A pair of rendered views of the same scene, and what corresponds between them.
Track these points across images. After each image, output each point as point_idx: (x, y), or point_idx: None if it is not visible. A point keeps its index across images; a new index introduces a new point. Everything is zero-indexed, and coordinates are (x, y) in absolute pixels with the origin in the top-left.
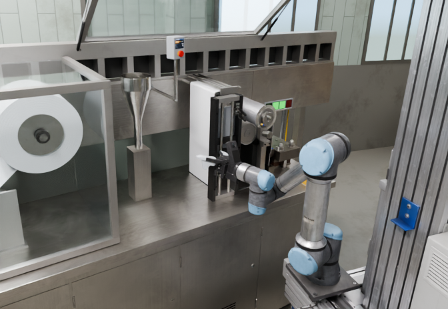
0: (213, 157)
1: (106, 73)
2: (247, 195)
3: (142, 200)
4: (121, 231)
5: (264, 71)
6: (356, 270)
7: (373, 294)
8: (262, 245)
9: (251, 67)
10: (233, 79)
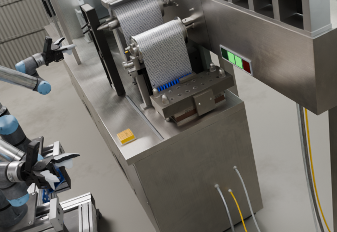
0: (56, 42)
1: None
2: (114, 101)
3: (123, 59)
4: (89, 62)
5: (209, 2)
6: (36, 188)
7: None
8: (117, 148)
9: None
10: None
